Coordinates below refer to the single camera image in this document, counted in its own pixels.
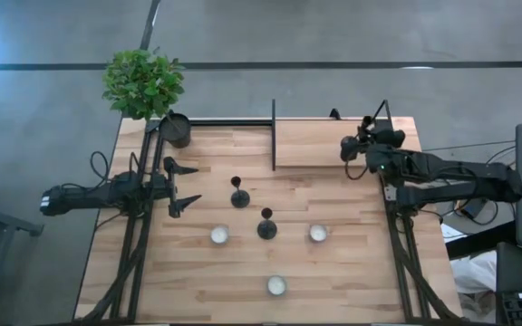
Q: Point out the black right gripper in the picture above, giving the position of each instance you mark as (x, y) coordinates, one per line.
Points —
(383, 138)

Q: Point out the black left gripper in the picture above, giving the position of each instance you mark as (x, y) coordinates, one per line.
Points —
(161, 186)

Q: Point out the short black candlestick holder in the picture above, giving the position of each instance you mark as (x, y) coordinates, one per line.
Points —
(240, 198)

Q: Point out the white brown floral candle tin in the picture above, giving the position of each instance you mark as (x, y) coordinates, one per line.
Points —
(219, 234)

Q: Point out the medium black candlestick holder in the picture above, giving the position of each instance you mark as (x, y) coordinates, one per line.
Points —
(267, 229)

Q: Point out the white tealight candle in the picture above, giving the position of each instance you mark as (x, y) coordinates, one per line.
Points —
(318, 233)
(277, 285)

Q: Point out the white tealight candle bottom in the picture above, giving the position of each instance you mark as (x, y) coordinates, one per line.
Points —
(277, 285)

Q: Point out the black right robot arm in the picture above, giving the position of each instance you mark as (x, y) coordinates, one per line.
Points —
(469, 181)

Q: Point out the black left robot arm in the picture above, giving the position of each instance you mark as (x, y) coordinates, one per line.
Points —
(89, 194)

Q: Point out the silver corner plate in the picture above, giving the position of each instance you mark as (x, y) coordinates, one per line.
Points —
(390, 192)

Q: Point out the green potted plant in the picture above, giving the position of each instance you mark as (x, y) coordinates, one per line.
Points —
(143, 86)

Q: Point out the small blue power box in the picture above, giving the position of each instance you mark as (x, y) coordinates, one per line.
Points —
(475, 208)

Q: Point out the white paper sheet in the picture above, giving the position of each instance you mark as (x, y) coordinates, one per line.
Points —
(451, 232)

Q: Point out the white bag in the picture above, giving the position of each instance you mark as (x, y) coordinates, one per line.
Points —
(471, 274)

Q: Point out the small black bracket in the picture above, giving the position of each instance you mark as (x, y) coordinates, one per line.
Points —
(334, 114)

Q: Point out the black aluminium rig frame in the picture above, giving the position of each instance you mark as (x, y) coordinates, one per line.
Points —
(243, 122)

